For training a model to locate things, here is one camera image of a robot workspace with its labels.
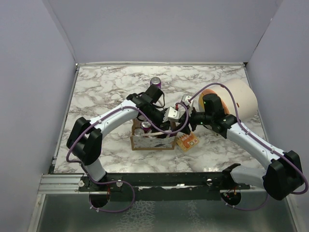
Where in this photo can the round cabinet toy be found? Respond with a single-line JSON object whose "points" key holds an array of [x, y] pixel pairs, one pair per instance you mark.
{"points": [[244, 97]]}

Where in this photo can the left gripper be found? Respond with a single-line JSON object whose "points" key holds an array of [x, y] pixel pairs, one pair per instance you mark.
{"points": [[158, 125]]}

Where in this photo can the orange spiral notebook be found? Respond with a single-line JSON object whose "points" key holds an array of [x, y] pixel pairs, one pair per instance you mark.
{"points": [[186, 142]]}

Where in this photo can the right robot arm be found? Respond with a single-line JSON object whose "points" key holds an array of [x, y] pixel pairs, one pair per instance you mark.
{"points": [[281, 174]]}

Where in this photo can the purple soda can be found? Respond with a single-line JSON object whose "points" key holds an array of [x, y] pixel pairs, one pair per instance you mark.
{"points": [[156, 81], [146, 126], [141, 118]]}

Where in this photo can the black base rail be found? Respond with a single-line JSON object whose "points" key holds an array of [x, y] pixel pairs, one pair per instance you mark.
{"points": [[125, 187]]}

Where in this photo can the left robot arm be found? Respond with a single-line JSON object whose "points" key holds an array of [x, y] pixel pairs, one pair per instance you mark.
{"points": [[85, 139]]}

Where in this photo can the red cola can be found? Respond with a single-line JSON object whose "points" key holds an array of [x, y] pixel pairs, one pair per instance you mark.
{"points": [[138, 132]]}

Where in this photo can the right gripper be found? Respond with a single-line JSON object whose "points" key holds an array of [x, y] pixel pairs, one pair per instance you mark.
{"points": [[190, 118]]}

